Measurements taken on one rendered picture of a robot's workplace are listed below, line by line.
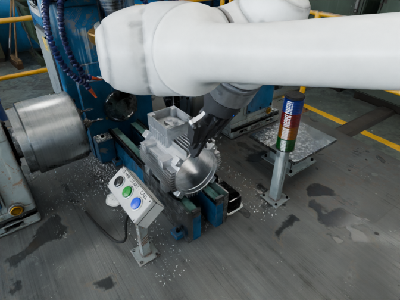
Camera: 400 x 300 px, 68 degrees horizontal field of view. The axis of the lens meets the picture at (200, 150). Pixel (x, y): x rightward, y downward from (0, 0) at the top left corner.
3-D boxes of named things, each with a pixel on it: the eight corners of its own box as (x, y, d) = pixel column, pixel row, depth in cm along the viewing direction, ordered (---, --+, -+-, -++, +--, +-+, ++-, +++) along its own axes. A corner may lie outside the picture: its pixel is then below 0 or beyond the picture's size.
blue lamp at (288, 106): (277, 109, 92) (280, 96, 89) (290, 104, 95) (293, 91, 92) (293, 116, 88) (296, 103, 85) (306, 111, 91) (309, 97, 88)
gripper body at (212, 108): (234, 72, 59) (218, 101, 67) (199, 81, 55) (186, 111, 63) (255, 101, 57) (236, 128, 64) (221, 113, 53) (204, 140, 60)
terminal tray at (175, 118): (148, 133, 98) (146, 113, 94) (175, 124, 103) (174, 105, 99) (167, 150, 90) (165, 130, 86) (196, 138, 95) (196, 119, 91)
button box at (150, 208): (118, 191, 85) (105, 184, 81) (134, 172, 86) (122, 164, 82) (146, 229, 74) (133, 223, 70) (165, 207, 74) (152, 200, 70)
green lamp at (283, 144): (271, 146, 100) (273, 134, 97) (283, 140, 103) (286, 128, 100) (286, 154, 96) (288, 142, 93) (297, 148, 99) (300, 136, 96)
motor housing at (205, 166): (141, 174, 105) (135, 127, 94) (187, 155, 114) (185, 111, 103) (172, 208, 91) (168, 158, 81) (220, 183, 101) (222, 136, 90)
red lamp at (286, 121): (275, 122, 94) (277, 109, 92) (288, 116, 97) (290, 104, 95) (290, 130, 90) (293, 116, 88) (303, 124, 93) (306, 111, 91)
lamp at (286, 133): (273, 134, 97) (275, 122, 94) (286, 128, 100) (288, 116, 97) (288, 142, 93) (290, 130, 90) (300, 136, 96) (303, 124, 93)
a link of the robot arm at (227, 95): (205, 55, 50) (195, 80, 55) (234, 96, 48) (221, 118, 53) (246, 47, 55) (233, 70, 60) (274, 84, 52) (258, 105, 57)
